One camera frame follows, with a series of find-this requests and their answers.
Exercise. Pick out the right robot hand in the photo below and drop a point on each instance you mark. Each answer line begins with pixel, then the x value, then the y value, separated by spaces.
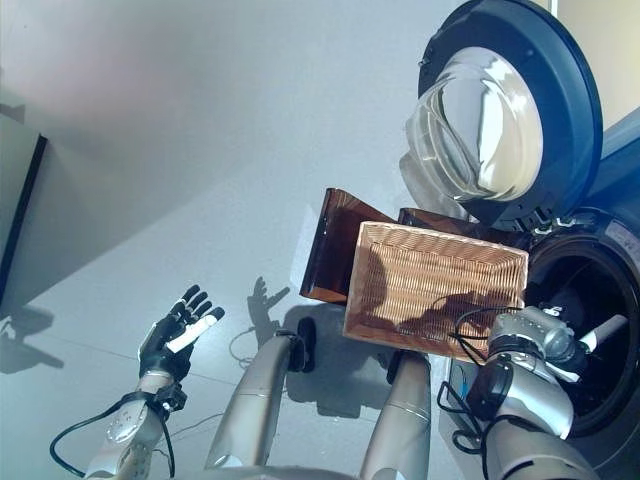
pixel 602 334

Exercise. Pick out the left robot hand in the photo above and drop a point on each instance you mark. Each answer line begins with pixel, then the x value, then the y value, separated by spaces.
pixel 160 355

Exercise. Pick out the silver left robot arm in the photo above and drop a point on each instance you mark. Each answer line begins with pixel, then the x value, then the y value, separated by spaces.
pixel 125 425

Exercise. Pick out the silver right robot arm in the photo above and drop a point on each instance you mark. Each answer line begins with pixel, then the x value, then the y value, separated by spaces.
pixel 530 400

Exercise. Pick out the dark grey washing machine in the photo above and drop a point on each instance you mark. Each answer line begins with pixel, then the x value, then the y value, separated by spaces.
pixel 625 240

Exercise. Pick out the round glass washing machine door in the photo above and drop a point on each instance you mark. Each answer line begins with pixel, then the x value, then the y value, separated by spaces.
pixel 565 75

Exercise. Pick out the silver left robot leg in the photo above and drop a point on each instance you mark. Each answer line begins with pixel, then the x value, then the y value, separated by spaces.
pixel 255 400

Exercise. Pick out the silver robot leg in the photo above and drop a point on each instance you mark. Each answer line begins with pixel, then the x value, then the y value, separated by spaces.
pixel 400 425
pixel 255 400

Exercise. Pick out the rectangular wicker basket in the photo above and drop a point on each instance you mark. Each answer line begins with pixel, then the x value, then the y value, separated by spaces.
pixel 440 270

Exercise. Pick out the brown wooden stand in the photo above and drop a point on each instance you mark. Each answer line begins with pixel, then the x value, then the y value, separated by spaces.
pixel 330 250

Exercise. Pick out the black right robot foot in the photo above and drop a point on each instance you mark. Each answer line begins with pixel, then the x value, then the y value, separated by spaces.
pixel 396 367

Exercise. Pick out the silver right robot leg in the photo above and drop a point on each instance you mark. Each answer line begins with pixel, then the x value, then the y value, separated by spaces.
pixel 400 425

